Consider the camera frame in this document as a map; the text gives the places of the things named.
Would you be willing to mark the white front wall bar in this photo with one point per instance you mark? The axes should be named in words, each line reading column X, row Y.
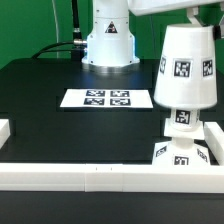
column 110, row 178

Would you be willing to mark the white lamp base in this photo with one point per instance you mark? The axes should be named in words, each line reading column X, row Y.
column 181, row 150

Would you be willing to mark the white lamp shade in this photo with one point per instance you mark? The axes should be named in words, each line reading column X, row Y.
column 187, row 71

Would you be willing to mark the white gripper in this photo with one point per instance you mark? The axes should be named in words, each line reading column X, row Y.
column 147, row 7

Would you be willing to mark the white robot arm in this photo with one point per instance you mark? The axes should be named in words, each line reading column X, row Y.
column 111, row 45

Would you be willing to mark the white lamp bulb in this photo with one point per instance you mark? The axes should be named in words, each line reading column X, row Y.
column 183, row 120

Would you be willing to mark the white marker tag board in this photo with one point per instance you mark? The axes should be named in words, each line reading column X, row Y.
column 107, row 98

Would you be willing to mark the white left wall bar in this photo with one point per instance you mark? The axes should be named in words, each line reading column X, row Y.
column 4, row 131

